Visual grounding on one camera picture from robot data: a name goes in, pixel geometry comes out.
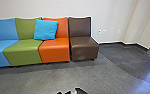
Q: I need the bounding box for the black trash bag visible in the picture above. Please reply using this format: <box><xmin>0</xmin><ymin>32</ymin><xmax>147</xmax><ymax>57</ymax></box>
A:
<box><xmin>56</xmin><ymin>87</ymin><xmax>89</xmax><ymax>94</ymax></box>

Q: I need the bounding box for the brown sofa seat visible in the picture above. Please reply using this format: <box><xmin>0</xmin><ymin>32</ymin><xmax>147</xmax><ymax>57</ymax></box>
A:
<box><xmin>67</xmin><ymin>16</ymin><xmax>100</xmax><ymax>62</ymax></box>

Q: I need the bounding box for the orange sofa seat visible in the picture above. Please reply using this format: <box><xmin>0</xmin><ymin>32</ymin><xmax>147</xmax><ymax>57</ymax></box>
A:
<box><xmin>38</xmin><ymin>17</ymin><xmax>71</xmax><ymax>64</ymax></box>

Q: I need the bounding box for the light blue cushion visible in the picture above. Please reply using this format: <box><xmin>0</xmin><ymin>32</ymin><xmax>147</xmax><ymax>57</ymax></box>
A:
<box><xmin>33</xmin><ymin>19</ymin><xmax>59</xmax><ymax>41</ymax></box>

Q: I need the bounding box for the green sofa seat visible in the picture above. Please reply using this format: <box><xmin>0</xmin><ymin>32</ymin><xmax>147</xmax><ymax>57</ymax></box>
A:
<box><xmin>2</xmin><ymin>17</ymin><xmax>44</xmax><ymax>67</ymax></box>

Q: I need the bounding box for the blue sofa seat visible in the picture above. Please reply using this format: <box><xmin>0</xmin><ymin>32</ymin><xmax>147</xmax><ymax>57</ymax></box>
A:
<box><xmin>0</xmin><ymin>18</ymin><xmax>20</xmax><ymax>69</ymax></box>

